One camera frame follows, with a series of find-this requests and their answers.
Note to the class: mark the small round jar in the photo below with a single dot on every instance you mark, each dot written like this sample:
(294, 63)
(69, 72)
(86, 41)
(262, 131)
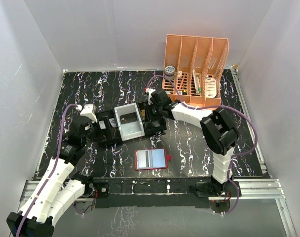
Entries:
(169, 73)

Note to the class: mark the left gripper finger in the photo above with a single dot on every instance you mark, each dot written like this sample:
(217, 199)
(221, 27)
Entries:
(110, 139)
(108, 130)

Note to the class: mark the orange plastic file organizer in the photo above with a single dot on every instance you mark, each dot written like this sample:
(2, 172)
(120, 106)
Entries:
(194, 59)

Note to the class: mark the white label packet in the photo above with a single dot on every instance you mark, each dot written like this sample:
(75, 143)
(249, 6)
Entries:
(210, 87)

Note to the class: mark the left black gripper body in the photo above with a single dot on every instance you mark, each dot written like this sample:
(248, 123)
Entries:
(98, 128)

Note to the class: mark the white striped credit card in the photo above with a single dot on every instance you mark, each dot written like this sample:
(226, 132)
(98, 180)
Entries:
(144, 159)

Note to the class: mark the red leather card holder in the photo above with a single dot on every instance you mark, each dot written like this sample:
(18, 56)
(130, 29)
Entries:
(160, 159)

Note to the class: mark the black open tray box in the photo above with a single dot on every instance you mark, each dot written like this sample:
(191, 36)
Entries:
(152, 122)

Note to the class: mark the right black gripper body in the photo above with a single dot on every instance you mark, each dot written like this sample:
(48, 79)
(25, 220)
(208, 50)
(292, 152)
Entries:
(153, 114)

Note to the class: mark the grey plastic tray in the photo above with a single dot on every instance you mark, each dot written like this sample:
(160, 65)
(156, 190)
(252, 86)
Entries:
(130, 130)

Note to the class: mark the white VIP card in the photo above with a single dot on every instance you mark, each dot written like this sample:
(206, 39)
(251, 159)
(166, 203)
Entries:
(113, 122)

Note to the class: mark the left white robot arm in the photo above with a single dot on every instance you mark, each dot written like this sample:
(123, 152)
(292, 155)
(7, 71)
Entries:
(53, 195)

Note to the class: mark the black front mounting rail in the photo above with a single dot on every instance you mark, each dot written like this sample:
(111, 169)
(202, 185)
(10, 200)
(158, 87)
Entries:
(149, 192)

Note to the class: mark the black card in grey tray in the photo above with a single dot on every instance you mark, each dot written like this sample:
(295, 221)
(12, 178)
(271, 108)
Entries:
(128, 118)

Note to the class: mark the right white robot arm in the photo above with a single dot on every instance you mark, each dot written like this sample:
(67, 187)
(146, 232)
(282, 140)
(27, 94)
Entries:
(218, 130)

